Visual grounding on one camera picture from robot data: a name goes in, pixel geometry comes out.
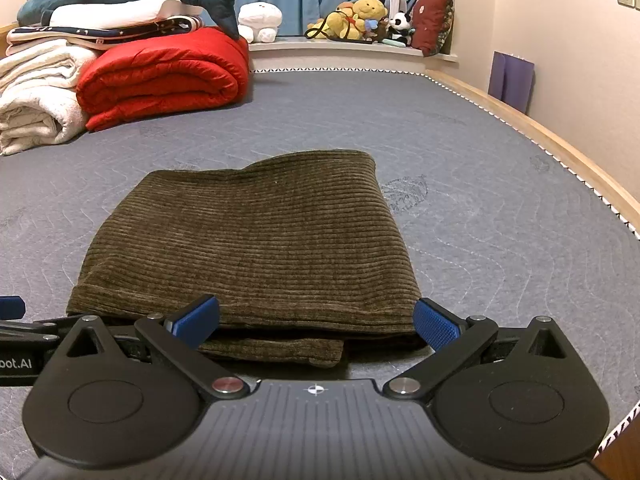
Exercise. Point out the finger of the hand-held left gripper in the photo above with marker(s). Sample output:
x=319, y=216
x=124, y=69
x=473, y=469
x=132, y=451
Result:
x=30, y=331
x=11, y=307

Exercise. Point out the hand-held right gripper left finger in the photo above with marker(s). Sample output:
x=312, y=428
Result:
x=195, y=320

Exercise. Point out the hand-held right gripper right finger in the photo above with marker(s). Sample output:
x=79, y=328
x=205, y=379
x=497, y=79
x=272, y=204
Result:
x=437, y=322

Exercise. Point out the grey quilted mattress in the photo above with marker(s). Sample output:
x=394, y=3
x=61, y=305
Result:
x=475, y=185

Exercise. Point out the folded white blanket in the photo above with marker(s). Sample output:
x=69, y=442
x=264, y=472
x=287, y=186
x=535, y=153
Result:
x=35, y=95

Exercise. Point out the folded red quilt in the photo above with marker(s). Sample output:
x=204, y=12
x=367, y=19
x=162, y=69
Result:
x=165, y=80

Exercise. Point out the purple folder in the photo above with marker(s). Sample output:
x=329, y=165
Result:
x=510, y=82

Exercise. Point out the white window sill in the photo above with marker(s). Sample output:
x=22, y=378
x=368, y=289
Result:
x=340, y=55

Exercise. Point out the panda plush toy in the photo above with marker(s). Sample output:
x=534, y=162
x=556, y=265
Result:
x=400, y=27

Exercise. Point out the dark red cushion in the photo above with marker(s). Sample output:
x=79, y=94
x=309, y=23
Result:
x=432, y=20

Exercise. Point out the white plush toy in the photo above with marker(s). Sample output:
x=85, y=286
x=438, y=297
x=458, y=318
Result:
x=260, y=20

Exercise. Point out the yellow plush toy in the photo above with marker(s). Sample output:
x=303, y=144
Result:
x=371, y=10
x=340, y=25

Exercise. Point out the white pillow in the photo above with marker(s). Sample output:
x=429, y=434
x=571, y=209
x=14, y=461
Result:
x=125, y=12

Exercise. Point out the white and blue backpack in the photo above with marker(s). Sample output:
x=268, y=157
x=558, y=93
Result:
x=400, y=2

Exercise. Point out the wooden bed frame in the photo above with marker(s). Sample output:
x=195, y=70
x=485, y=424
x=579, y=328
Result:
x=540, y=140

